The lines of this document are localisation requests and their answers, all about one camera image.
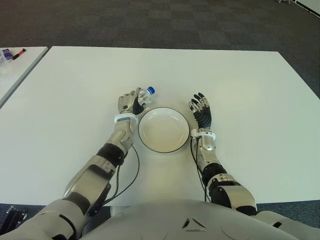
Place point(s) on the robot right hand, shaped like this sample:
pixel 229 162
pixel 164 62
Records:
pixel 204 120

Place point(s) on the grey robot torso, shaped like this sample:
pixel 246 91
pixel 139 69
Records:
pixel 175 220

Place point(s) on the grey chair base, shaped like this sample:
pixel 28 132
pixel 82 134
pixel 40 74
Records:
pixel 283 1

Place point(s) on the clear water bottle blue cap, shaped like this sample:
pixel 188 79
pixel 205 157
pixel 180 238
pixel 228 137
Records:
pixel 145 96

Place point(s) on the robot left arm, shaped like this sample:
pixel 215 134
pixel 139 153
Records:
pixel 100 170

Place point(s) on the white side table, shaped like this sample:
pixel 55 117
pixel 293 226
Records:
pixel 20 75

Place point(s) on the blue printed packet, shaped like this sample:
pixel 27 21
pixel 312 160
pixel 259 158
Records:
pixel 6 53

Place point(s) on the red marker pen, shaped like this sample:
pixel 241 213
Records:
pixel 18 53

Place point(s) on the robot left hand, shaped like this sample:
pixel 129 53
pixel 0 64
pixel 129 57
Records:
pixel 127 102

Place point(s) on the black stand base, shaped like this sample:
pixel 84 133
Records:
pixel 15 215

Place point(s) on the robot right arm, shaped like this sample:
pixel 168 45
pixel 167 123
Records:
pixel 208 155

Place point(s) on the white board with dark edge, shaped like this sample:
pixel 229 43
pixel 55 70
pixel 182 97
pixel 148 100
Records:
pixel 310 3

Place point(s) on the white plate black rim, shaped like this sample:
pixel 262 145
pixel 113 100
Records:
pixel 163 131

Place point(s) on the clear plastic bag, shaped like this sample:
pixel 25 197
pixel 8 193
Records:
pixel 3 67

